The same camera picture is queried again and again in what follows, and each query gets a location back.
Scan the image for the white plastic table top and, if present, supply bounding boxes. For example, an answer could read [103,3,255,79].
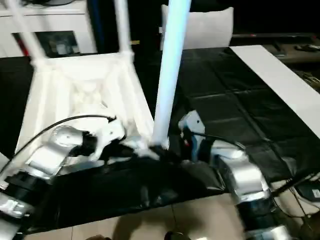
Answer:
[0,51,172,177]

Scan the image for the black work mat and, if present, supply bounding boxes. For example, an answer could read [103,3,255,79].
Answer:
[0,46,320,230]

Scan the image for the dark round robot part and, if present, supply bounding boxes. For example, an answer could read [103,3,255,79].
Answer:
[164,231,187,240]

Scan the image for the white flat panel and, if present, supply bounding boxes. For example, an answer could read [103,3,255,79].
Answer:
[229,45,320,140]

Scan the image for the black metal stand leg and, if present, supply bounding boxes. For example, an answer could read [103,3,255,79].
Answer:
[271,171,320,195]

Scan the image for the grey printed cushion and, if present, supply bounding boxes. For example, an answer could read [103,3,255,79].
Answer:
[159,4,235,50]

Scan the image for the black sofa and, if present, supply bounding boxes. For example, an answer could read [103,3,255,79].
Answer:
[86,0,320,55]

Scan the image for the grey round floor pedal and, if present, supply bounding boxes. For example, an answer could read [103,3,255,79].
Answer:
[298,182,320,203]

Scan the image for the black flat television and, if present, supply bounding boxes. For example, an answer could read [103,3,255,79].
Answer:
[232,32,316,40]

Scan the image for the brown low bench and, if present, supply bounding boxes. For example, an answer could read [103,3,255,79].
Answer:
[267,38,320,66]

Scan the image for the white glass-door cabinet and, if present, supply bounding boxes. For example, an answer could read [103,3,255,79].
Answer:
[0,0,99,59]

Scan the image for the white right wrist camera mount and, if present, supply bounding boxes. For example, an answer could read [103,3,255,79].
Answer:
[178,109,206,161]

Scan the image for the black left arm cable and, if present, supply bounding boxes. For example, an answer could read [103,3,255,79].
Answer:
[0,114,118,176]

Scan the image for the thin black floor cable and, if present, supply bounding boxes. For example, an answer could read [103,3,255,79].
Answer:
[273,187,316,221]

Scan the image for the tangled thin cables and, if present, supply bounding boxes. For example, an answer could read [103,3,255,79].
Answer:
[300,71,320,87]

